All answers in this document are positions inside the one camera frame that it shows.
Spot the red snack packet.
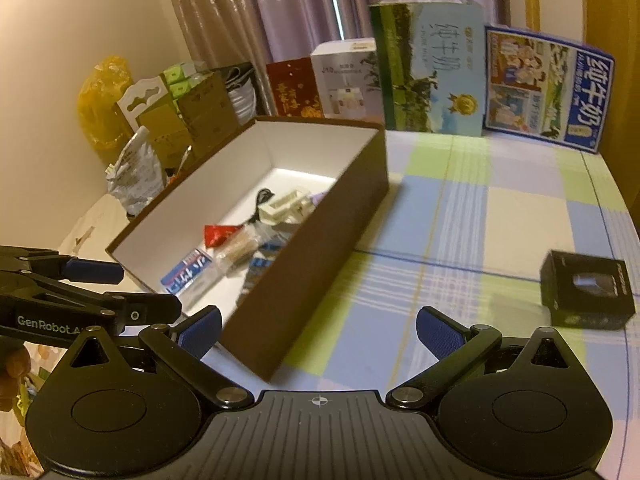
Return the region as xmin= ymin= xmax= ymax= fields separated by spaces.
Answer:
xmin=202 ymin=224 xmax=241 ymax=250

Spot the white hair claw clip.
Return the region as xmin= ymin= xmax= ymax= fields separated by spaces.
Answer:
xmin=257 ymin=189 xmax=313 ymax=226

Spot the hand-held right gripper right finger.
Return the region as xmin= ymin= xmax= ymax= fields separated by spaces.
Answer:
xmin=385 ymin=305 xmax=581 ymax=409

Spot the cardboard hang-tab box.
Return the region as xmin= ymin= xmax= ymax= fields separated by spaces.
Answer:
xmin=116 ymin=77 xmax=196 ymax=171

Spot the green milk carton box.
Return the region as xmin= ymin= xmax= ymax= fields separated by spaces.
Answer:
xmin=369 ymin=0 xmax=487 ymax=137

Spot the red gift box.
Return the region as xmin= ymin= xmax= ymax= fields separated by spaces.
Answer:
xmin=265 ymin=57 xmax=323 ymax=120

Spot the pink curtain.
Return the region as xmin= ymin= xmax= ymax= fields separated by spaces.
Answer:
xmin=157 ymin=0 xmax=511 ymax=116

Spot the yellow plastic bag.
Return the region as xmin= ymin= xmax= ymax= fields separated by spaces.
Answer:
xmin=77 ymin=56 xmax=138 ymax=166

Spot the black shaver box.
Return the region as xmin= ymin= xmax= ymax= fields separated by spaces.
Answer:
xmin=540 ymin=249 xmax=637 ymax=331

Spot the striped bag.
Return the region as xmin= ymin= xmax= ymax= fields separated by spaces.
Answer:
xmin=220 ymin=62 xmax=273 ymax=126

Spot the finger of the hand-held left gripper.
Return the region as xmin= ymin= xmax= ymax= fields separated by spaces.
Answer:
xmin=0 ymin=272 xmax=182 ymax=333
xmin=0 ymin=245 xmax=125 ymax=283

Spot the black cable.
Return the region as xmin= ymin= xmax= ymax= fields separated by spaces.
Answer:
xmin=245 ymin=187 xmax=276 ymax=226

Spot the brown cardboard box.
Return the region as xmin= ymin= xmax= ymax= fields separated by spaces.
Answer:
xmin=105 ymin=115 xmax=391 ymax=381

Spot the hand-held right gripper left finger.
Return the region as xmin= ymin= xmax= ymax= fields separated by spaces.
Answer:
xmin=55 ymin=305 xmax=251 ymax=409

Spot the bag of cotton swabs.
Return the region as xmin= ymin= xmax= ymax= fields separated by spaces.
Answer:
xmin=212 ymin=227 xmax=261 ymax=271

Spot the checked tablecloth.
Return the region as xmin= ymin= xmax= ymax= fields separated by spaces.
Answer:
xmin=200 ymin=130 xmax=640 ymax=441

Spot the brown wooden panel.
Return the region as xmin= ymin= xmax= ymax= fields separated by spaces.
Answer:
xmin=580 ymin=0 xmax=640 ymax=171

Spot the blue milk carton box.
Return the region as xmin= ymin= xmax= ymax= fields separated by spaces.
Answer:
xmin=482 ymin=24 xmax=617 ymax=153

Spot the plain cardboard box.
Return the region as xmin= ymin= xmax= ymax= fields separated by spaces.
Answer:
xmin=175 ymin=72 xmax=238 ymax=158

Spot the person's left hand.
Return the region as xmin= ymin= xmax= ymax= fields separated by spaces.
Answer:
xmin=0 ymin=347 xmax=32 ymax=413

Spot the crumpled white bag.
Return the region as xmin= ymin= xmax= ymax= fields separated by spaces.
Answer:
xmin=105 ymin=127 xmax=168 ymax=216

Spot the blue and white packet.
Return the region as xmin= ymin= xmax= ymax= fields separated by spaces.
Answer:
xmin=160 ymin=249 xmax=216 ymax=295

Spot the white humidifier box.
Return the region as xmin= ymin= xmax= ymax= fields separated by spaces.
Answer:
xmin=310 ymin=37 xmax=386 ymax=122

